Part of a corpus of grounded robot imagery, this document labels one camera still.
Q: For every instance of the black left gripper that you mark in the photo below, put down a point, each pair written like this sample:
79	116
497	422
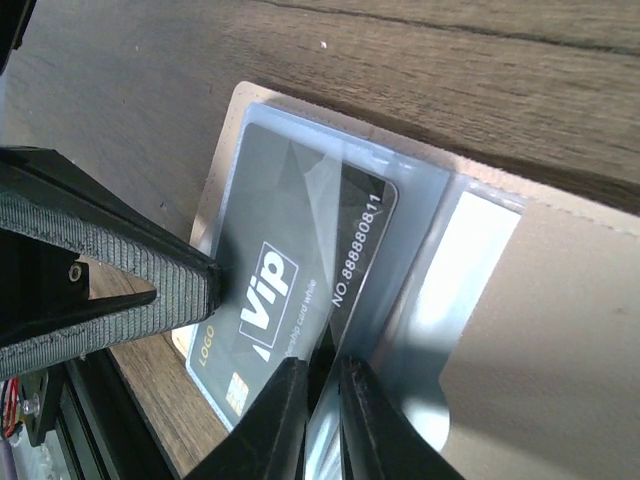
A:
82	271

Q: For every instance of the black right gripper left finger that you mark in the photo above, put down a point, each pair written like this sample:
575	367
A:
269	442

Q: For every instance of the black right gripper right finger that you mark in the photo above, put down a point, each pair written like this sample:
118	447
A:
377	440

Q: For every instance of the beige leather card holder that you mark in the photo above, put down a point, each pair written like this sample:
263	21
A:
501	315

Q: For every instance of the black VIP card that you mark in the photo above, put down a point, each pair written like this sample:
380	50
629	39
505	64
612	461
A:
300	229

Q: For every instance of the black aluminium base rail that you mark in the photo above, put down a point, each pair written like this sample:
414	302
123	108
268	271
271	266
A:
78	420

